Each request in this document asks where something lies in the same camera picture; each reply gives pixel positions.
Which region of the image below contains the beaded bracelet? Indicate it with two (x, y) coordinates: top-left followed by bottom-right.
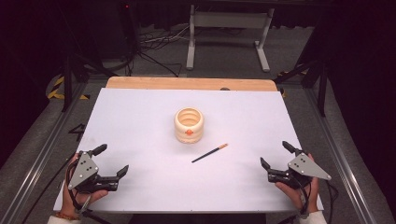
(55, 211), (80, 221)

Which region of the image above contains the yellow black floor tape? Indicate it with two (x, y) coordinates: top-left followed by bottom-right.
(46, 76), (92, 101)

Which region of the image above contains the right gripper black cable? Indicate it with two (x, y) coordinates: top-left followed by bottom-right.
(292, 178), (340, 224)

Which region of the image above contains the bundle of floor cables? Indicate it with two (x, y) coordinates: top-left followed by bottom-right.
(102, 24), (191, 78)

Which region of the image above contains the person's white sleeve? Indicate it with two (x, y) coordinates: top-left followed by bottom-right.
(298, 210), (329, 224)
(46, 216), (82, 224)

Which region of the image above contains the black pencil with orange end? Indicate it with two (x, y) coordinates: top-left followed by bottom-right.
(191, 143), (229, 164)

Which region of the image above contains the person's right hand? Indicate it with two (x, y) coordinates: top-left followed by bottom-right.
(275, 152), (320, 213)

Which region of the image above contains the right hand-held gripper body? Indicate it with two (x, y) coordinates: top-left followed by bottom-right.
(267, 148), (332, 189)

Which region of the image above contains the person's right white sleeve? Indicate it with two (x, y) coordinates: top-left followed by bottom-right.
(298, 210), (329, 224)

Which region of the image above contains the wooden table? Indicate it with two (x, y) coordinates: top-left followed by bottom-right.
(106, 76), (278, 92)

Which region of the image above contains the person's left white sleeve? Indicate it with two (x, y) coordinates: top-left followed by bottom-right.
(46, 216), (82, 224)

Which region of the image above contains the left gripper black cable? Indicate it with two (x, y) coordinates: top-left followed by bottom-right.
(20, 152), (94, 224)

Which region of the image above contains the black tripod stand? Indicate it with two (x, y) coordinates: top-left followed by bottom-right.
(61, 52), (120, 114)
(273, 59), (329, 119)

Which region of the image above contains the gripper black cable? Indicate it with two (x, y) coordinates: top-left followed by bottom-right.
(20, 152), (94, 224)
(292, 178), (340, 224)

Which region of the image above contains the grey metal stand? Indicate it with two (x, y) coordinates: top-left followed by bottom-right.
(185, 4), (276, 73)

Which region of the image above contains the person's left hand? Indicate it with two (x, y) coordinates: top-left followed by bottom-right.
(60, 152), (109, 218)

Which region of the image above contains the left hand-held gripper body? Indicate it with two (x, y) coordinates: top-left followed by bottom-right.
(67, 150), (120, 193)

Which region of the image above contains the cream ribbed pen holder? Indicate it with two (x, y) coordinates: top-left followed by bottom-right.
(174, 106), (205, 145)

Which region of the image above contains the white paper sheet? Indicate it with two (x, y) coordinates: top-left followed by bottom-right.
(52, 87), (325, 215)

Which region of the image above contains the aluminium floor rail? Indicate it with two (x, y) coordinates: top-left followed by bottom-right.
(304, 88), (378, 224)
(0, 81), (89, 224)

